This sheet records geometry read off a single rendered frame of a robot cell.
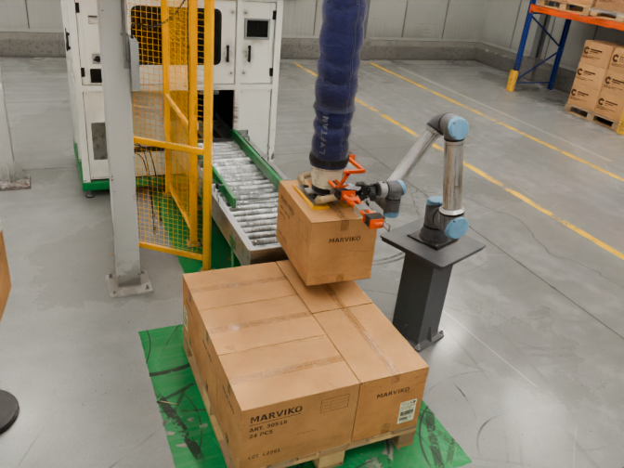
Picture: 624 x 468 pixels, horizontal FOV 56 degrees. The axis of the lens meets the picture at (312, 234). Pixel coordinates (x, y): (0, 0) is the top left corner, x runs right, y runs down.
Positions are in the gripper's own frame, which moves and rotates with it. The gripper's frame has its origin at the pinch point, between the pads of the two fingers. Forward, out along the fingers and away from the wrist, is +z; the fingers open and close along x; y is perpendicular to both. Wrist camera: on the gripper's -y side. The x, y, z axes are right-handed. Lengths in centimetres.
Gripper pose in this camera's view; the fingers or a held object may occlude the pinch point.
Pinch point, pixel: (346, 194)
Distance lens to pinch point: 322.1
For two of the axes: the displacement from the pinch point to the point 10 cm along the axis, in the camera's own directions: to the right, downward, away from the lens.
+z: -9.2, 1.1, -3.9
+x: 0.9, -8.9, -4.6
